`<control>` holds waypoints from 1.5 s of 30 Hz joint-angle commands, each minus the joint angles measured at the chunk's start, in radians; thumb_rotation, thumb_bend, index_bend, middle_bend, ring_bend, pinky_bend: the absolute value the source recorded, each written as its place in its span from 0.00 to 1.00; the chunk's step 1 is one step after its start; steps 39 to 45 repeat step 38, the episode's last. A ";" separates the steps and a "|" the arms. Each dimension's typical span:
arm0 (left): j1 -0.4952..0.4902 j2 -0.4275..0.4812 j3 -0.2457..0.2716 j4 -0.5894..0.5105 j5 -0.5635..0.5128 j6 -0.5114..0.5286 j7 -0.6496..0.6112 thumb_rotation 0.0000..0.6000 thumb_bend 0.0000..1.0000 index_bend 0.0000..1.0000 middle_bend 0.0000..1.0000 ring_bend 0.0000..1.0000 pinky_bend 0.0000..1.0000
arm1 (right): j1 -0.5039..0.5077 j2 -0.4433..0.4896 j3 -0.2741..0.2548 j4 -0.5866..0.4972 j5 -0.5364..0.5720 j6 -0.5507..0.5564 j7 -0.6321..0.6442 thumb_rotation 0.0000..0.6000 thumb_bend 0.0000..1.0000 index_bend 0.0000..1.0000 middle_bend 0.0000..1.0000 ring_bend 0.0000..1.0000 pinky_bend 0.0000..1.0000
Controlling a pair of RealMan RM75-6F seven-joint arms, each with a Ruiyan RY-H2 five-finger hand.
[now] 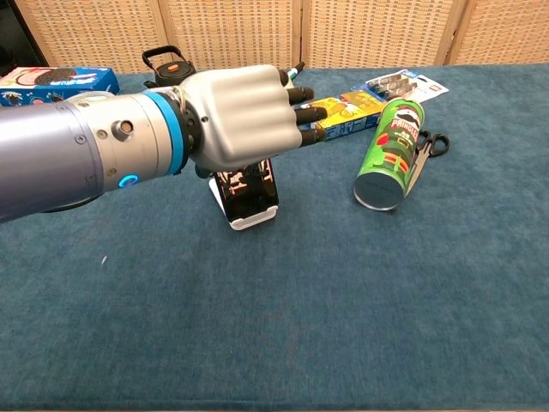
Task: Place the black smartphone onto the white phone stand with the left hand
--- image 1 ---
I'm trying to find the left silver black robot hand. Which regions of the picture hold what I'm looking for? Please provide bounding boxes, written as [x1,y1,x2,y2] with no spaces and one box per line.
[183,64,330,179]

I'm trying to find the black smartphone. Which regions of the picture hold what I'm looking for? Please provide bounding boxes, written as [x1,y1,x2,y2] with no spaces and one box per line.
[213,158,280,224]

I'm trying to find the white phone stand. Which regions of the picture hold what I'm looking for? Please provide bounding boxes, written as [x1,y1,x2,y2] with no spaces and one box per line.
[208,178,279,232]

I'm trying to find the black cast iron teapot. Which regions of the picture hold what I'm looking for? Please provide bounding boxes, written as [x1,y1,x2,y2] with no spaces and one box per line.
[142,45,197,89]

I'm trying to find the woven wood screen panel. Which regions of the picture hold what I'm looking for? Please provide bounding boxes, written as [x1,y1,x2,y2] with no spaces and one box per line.
[157,0,305,72]
[15,0,169,74]
[445,0,549,66]
[299,0,467,70]

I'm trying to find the yellow snack box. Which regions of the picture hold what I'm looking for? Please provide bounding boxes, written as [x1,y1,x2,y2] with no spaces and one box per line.
[299,90,389,142]

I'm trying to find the green Pringles can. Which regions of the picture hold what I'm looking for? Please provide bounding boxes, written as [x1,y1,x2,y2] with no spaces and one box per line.
[352,97,425,212]

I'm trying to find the blister pack of binder clips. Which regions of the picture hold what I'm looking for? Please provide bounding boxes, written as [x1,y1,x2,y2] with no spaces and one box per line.
[351,68,450,104]

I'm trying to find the blue pink Oreo box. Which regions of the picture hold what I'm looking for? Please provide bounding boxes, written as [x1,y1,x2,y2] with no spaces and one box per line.
[0,66,121,108]

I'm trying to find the blue felt table cover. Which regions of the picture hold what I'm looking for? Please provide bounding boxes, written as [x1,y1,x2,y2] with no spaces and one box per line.
[0,63,549,411]

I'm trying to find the black handled scissors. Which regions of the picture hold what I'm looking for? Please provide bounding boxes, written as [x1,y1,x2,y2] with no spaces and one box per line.
[402,130,452,198]

